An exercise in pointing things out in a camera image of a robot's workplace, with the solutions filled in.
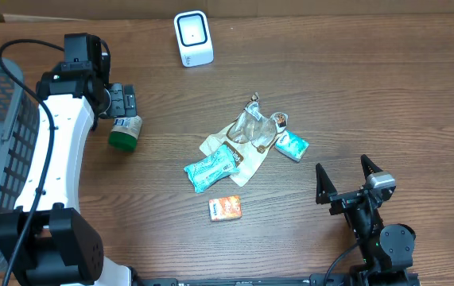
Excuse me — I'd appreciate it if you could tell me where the orange tissue pack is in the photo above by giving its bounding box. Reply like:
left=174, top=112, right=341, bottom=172
left=208, top=195, right=243, bottom=222

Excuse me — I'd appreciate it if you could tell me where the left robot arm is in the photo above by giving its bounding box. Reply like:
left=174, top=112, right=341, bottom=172
left=0, top=33, right=142, bottom=285

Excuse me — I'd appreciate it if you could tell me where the teal white tissue pack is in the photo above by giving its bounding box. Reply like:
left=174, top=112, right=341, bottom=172
left=274, top=130, right=309, bottom=162

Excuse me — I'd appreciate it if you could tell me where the green lid white jar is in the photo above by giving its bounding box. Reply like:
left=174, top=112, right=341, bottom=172
left=108, top=115, right=142, bottom=152

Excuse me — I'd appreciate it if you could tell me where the teal snack packet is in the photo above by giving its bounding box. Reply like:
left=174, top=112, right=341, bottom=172
left=184, top=145, right=239, bottom=193

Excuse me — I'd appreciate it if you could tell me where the beige brown bag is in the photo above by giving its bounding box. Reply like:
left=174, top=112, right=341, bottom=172
left=200, top=92, right=289, bottom=187

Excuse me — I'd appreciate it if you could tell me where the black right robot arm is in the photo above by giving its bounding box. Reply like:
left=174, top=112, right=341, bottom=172
left=310, top=155, right=421, bottom=286

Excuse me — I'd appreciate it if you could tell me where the white barcode scanner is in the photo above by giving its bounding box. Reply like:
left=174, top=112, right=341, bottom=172
left=173, top=10, right=214, bottom=68

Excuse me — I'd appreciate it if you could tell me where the brown cardboard backdrop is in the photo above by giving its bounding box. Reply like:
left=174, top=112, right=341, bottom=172
left=0, top=0, right=454, bottom=21

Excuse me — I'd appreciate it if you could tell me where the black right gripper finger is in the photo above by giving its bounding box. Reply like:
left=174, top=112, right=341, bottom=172
left=316, top=164, right=337, bottom=204
left=360, top=154, right=382, bottom=179

